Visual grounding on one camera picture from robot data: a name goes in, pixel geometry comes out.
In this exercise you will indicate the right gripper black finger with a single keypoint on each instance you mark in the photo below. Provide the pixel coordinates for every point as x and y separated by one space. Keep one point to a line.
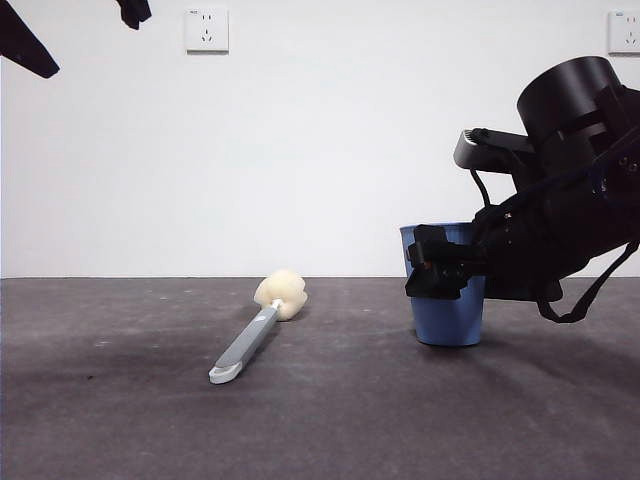
435 270

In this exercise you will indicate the white wall socket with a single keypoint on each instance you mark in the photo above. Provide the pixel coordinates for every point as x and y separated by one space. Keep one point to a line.
625 32
207 30

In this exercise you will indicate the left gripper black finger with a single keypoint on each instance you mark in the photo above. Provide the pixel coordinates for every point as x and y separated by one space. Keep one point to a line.
135 12
25 45

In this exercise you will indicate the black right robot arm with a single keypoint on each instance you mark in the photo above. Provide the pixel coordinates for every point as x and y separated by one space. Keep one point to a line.
565 100

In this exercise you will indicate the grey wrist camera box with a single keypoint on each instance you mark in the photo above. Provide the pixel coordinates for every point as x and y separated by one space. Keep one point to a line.
492 152

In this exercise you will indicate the blue ribbed plastic cup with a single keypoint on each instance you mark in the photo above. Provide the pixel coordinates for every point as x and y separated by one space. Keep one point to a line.
447 320

